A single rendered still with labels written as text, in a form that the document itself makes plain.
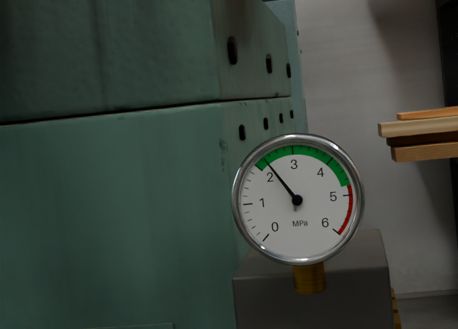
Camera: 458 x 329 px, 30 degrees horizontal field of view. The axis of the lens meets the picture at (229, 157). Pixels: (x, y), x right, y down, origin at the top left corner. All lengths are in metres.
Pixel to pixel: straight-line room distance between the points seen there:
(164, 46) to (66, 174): 0.09
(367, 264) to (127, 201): 0.14
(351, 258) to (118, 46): 0.17
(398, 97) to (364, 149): 0.21
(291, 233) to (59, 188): 0.15
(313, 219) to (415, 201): 2.54
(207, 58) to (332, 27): 2.44
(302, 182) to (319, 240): 0.03
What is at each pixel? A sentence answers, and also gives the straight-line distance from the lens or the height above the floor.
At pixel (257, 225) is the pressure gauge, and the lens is 0.41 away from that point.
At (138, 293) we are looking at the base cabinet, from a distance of 0.49.
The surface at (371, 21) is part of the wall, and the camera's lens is 2.92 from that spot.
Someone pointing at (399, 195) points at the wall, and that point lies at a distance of 2.93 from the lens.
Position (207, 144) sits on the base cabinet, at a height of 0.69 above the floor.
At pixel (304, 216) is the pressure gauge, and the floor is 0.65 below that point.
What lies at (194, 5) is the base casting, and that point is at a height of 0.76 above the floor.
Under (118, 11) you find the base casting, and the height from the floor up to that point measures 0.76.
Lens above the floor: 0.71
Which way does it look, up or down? 3 degrees down
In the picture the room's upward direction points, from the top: 6 degrees counter-clockwise
